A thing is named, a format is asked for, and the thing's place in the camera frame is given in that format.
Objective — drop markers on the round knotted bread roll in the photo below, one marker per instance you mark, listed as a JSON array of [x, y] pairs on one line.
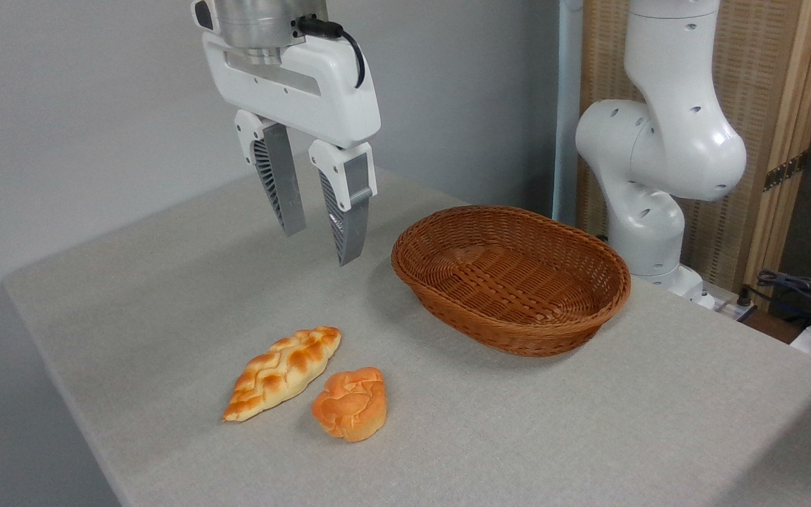
[[350, 405]]

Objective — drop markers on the long braided bread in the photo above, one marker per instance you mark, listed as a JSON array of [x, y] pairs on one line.
[[282, 373]]

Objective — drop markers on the wooden folding screen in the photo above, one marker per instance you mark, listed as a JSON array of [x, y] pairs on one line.
[[757, 84]]

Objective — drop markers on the white power strip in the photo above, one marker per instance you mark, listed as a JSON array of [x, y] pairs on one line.
[[733, 308]]

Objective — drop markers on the brown wicker basket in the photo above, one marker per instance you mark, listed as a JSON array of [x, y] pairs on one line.
[[518, 282]]

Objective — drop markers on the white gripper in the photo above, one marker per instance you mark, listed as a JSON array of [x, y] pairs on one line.
[[328, 88]]

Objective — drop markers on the metal screen hinge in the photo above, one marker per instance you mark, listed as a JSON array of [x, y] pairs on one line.
[[784, 171]]

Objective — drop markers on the white vertical pole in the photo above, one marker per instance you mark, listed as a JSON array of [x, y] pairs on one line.
[[567, 105]]

